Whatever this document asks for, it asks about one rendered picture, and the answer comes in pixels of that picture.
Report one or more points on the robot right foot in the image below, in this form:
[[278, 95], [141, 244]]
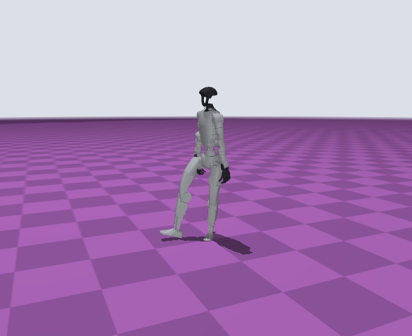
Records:
[[171, 232]]

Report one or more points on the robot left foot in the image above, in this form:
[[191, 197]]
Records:
[[208, 237]]

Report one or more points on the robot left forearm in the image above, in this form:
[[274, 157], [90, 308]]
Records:
[[222, 153]]

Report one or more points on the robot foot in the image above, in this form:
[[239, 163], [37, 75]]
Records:
[[171, 232], [208, 237]]

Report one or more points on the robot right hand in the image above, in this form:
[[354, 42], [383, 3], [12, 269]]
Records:
[[199, 171]]

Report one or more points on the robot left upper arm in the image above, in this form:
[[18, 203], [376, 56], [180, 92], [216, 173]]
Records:
[[218, 121]]

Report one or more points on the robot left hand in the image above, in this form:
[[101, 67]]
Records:
[[225, 174]]

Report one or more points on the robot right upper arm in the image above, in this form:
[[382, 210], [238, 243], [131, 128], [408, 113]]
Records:
[[197, 134]]

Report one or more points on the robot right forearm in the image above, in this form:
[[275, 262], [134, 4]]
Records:
[[198, 147]]

